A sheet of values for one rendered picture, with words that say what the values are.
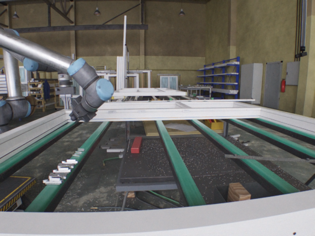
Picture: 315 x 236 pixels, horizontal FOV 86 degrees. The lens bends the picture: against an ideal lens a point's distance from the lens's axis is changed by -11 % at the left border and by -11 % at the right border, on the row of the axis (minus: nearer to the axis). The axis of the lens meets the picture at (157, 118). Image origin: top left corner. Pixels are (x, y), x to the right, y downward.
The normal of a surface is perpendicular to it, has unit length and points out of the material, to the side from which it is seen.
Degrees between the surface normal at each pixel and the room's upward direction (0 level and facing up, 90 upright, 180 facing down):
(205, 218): 0
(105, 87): 65
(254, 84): 90
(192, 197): 0
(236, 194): 90
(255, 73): 90
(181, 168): 0
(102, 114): 90
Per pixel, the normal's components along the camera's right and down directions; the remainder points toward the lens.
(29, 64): -0.25, 0.22
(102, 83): 0.75, -0.31
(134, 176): 0.00, -0.98
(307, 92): 0.09, 0.19
